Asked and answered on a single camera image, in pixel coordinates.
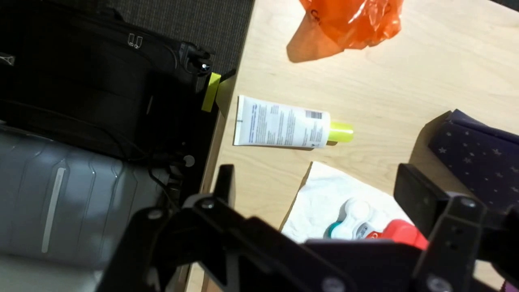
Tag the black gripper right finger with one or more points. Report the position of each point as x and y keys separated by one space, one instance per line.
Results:
x=459 y=244

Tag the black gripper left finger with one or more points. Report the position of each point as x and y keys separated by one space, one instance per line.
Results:
x=183 y=248

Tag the navy star print purse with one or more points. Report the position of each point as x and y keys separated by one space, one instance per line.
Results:
x=475 y=156

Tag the white tube with green cap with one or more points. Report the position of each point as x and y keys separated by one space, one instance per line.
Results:
x=280 y=124

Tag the grey hard shell suitcase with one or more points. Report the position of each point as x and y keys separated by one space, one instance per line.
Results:
x=65 y=205

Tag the white package with red item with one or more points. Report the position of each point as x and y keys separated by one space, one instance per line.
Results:
x=340 y=200

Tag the yellow green luggage tag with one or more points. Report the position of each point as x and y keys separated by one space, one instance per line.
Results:
x=210 y=91

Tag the orange plastic bag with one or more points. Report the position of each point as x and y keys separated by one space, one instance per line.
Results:
x=350 y=21

